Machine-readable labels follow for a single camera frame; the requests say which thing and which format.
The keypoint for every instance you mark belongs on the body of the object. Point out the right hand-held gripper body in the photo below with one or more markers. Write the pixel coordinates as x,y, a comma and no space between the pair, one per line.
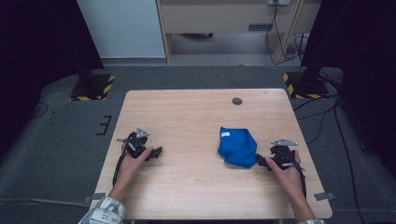
281,154

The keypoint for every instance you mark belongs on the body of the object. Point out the blue microfiber cloth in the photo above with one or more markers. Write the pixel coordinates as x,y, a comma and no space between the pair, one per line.
238,147

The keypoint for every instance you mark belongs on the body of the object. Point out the person's left hand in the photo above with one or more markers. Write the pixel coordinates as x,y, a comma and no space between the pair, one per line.
130,168

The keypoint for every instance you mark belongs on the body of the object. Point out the person's right hand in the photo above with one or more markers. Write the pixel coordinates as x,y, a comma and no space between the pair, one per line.
288,180

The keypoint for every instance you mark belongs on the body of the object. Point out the grey tape piece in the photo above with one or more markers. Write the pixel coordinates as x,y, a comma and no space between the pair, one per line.
98,196
324,196

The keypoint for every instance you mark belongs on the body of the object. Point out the grey round table grommet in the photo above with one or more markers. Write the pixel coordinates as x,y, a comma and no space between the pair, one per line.
237,101

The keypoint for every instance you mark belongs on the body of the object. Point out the black stand with striped base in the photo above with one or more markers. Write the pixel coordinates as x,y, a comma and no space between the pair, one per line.
91,88
308,87

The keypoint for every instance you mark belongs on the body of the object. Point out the white partition panel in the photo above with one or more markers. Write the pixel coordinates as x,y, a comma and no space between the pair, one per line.
121,28

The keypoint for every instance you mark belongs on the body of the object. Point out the black curtain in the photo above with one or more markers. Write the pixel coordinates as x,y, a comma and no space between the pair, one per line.
361,46
37,46

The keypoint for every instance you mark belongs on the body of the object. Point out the light wooden desk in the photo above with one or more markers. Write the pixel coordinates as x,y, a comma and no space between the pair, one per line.
205,18

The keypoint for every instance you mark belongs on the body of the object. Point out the grey power strip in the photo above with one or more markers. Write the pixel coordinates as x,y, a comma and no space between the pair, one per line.
279,2

